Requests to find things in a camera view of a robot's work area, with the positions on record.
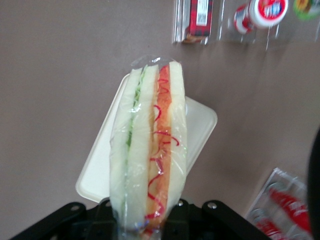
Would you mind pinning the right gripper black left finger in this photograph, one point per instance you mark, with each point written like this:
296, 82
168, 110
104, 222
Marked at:
75, 225

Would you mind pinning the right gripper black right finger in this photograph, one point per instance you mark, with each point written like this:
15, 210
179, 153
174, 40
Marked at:
212, 225

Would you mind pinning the triangle sandwich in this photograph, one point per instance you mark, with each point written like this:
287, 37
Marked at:
140, 150

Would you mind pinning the beige plastic tray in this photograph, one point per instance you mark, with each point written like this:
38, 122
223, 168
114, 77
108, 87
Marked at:
95, 175

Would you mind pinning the red cola bottle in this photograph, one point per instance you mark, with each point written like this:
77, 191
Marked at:
267, 228
292, 210

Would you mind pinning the clear acrylic bottle rack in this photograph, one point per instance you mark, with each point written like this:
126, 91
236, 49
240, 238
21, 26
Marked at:
282, 177

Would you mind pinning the clear acrylic stepped stand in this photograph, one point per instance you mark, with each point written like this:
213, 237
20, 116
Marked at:
178, 22

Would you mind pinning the red plaid cookie box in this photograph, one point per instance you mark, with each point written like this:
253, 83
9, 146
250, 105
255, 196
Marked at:
200, 15

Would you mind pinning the red cap yogurt bottle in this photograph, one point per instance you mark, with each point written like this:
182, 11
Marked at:
265, 12

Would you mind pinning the green cap yogurt bottle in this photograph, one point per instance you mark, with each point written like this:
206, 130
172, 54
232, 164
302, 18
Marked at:
307, 7

